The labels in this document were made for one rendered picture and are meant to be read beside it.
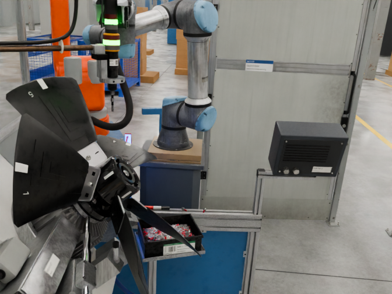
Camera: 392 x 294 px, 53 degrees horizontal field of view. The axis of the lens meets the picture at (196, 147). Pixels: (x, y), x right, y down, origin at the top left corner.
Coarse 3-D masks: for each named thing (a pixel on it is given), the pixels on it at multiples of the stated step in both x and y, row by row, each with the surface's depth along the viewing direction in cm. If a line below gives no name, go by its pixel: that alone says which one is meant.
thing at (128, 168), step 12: (108, 168) 102; (120, 168) 105; (132, 168) 112; (108, 180) 102; (120, 180) 101; (132, 180) 107; (96, 192) 104; (108, 192) 102; (120, 192) 103; (132, 192) 105; (84, 204) 102; (96, 204) 105; (108, 204) 107; (96, 216) 104; (108, 216) 107
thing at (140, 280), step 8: (128, 224) 94; (120, 232) 102; (128, 232) 96; (120, 240) 103; (128, 240) 97; (128, 248) 98; (136, 248) 86; (128, 256) 99; (136, 256) 89; (128, 264) 100; (136, 264) 93; (136, 272) 95; (136, 280) 97; (144, 280) 82; (144, 288) 90
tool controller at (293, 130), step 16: (288, 128) 150; (304, 128) 151; (320, 128) 151; (336, 128) 152; (272, 144) 158; (288, 144) 148; (304, 144) 148; (320, 144) 148; (336, 144) 148; (272, 160) 157; (288, 160) 152; (304, 160) 152; (320, 160) 152; (336, 160) 153
